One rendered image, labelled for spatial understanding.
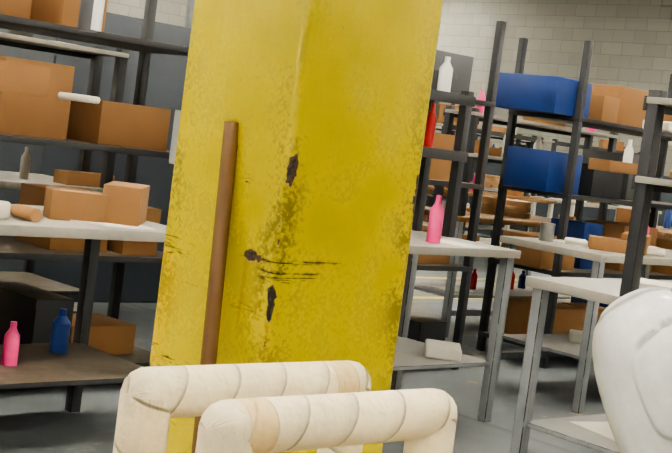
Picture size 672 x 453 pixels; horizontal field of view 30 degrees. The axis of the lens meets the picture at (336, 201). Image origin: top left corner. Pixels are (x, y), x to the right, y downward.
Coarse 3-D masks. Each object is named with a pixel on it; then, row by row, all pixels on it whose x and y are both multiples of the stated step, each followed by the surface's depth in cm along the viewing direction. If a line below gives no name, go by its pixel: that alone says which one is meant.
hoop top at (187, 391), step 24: (144, 384) 75; (168, 384) 76; (192, 384) 77; (216, 384) 78; (240, 384) 79; (264, 384) 81; (288, 384) 82; (312, 384) 83; (336, 384) 85; (360, 384) 86; (168, 408) 76; (192, 408) 77
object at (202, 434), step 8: (200, 432) 70; (208, 432) 69; (200, 440) 69; (208, 440) 69; (216, 440) 69; (224, 440) 69; (232, 440) 69; (240, 440) 69; (200, 448) 69; (208, 448) 69; (216, 448) 69; (224, 448) 69; (232, 448) 69; (240, 448) 69; (248, 448) 70
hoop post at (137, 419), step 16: (128, 400) 75; (144, 400) 75; (160, 400) 75; (128, 416) 75; (144, 416) 75; (160, 416) 75; (128, 432) 75; (144, 432) 75; (160, 432) 75; (128, 448) 75; (144, 448) 75; (160, 448) 76
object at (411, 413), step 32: (224, 416) 69; (256, 416) 70; (288, 416) 71; (320, 416) 73; (352, 416) 75; (384, 416) 76; (416, 416) 78; (448, 416) 80; (256, 448) 70; (288, 448) 72; (320, 448) 74
